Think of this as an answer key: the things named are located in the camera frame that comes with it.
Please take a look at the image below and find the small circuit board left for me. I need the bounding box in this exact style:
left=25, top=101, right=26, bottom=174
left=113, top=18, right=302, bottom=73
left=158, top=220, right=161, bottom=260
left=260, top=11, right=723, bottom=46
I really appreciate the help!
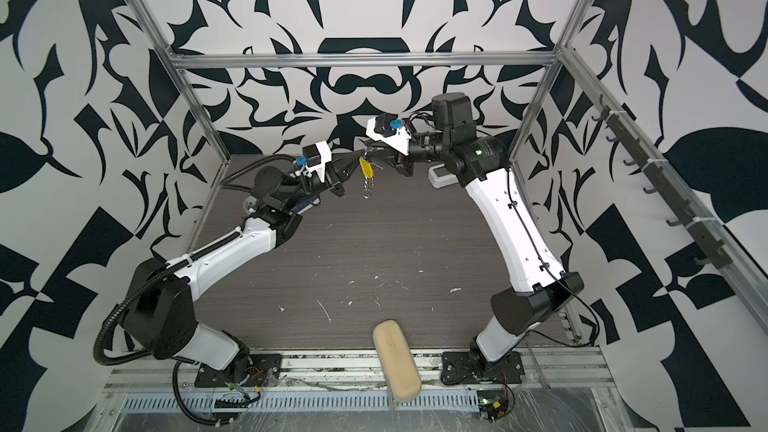
left=213, top=388, right=261, bottom=410

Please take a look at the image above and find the metal plate with keyrings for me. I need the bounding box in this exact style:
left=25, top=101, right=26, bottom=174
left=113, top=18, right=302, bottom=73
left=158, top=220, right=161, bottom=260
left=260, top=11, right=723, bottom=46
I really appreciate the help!
left=360, top=142, right=383, bottom=200

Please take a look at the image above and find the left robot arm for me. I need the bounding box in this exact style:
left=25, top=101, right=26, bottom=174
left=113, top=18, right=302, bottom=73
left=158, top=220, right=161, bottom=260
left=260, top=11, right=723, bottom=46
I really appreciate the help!
left=115, top=153, right=360, bottom=371

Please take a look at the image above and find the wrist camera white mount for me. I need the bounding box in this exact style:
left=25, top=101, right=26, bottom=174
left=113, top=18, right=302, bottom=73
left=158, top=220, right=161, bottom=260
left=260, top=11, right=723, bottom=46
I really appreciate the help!
left=295, top=141, right=332, bottom=183
left=366, top=113, right=413, bottom=156

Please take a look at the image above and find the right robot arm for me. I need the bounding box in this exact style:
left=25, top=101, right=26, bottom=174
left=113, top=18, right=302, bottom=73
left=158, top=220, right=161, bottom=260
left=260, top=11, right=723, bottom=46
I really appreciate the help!
left=366, top=93, right=584, bottom=372

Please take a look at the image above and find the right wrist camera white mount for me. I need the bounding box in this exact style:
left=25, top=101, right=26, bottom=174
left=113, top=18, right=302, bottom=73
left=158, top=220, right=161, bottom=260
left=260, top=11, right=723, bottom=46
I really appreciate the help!
left=366, top=113, right=413, bottom=156

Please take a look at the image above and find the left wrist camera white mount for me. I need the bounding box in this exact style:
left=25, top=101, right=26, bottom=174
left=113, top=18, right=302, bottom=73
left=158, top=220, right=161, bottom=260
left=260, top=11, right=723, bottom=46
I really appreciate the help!
left=295, top=141, right=332, bottom=183

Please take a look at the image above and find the small circuit board right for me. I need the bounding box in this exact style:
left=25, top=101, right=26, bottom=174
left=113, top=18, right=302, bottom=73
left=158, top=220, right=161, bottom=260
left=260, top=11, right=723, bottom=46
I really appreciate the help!
left=478, top=389, right=516, bottom=422

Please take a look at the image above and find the beige glasses case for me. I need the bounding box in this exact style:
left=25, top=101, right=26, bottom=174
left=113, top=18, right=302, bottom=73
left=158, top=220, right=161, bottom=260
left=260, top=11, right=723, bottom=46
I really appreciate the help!
left=373, top=320, right=422, bottom=403

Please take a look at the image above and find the white digital clock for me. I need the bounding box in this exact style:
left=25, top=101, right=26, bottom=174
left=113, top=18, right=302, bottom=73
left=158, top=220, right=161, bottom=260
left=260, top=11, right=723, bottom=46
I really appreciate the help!
left=428, top=164, right=458, bottom=189

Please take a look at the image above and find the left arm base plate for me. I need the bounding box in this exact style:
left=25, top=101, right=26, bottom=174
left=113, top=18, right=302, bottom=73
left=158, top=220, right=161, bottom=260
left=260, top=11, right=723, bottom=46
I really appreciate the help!
left=194, top=353, right=283, bottom=388

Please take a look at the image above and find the white slotted cable duct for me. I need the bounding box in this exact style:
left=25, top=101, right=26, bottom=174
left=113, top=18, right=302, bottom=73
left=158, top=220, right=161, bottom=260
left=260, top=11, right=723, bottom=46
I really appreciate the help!
left=122, top=389, right=480, bottom=413

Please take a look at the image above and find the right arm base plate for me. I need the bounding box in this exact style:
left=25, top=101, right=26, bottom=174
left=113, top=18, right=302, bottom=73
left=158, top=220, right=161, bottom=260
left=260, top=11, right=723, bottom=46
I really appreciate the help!
left=440, top=351, right=525, bottom=386

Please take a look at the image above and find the small circuit board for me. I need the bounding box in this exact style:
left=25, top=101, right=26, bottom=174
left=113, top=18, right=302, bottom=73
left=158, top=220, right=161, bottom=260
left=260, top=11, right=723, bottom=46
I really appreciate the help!
left=478, top=389, right=516, bottom=422
left=213, top=388, right=261, bottom=410

